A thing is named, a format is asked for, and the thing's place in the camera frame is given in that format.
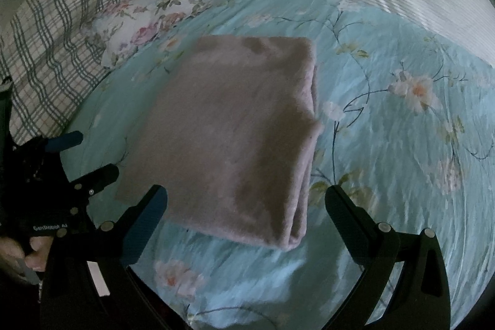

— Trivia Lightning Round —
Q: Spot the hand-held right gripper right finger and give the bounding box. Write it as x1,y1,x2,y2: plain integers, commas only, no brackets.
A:
316,185,451,330

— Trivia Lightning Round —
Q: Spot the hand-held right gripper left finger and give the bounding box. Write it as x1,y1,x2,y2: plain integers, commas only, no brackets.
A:
41,184,182,330

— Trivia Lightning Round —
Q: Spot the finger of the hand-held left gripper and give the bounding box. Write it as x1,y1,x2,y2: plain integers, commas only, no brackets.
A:
67,164,120,200
44,131,84,153

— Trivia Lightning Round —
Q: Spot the mauve fleece garment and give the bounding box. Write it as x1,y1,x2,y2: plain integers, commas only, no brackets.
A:
115,35,325,252

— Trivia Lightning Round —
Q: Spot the person's left hand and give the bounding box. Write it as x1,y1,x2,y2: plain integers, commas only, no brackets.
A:
0,235,53,285

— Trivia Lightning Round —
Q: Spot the teal floral bedsheet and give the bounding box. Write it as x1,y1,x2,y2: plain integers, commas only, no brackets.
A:
62,0,495,330

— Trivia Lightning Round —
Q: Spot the green plaid pillow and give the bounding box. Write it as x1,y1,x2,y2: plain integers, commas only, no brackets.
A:
0,0,182,145

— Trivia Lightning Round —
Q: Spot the white floral pillow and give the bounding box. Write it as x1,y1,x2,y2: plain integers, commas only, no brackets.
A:
83,0,226,68

